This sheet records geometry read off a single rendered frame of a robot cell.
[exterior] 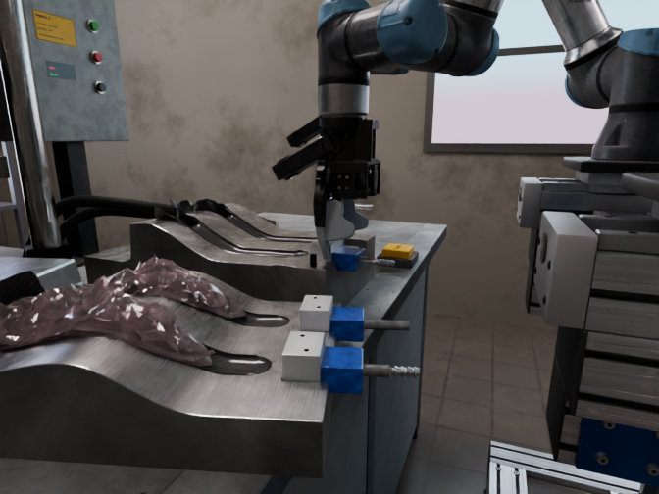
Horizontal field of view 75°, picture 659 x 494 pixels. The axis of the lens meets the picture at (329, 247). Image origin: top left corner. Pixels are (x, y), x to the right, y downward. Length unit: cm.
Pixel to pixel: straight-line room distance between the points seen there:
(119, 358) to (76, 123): 104
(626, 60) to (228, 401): 87
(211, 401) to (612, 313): 36
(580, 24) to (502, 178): 162
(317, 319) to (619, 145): 68
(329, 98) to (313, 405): 41
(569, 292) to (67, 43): 130
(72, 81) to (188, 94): 197
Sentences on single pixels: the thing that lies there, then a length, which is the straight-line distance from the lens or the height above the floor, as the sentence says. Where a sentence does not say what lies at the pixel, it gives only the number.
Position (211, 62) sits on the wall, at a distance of 324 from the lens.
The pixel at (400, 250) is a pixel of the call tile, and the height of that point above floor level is 84.
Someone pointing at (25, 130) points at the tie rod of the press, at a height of 109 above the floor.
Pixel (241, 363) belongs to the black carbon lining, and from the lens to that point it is 47.
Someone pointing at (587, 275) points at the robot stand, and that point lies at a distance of 45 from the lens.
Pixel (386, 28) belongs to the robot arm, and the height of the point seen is 120.
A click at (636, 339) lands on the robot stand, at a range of 48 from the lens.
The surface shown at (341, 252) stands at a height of 90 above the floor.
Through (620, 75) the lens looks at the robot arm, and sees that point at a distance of 99.
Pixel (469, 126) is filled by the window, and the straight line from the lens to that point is 260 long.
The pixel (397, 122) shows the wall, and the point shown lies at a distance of 267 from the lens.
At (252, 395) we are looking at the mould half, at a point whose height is 85.
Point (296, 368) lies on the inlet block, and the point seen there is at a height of 87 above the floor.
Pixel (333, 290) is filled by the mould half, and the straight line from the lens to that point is 67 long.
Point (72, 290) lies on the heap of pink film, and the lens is 62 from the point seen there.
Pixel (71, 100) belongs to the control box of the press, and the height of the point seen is 118.
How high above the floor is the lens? 108
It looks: 14 degrees down
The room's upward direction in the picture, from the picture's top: straight up
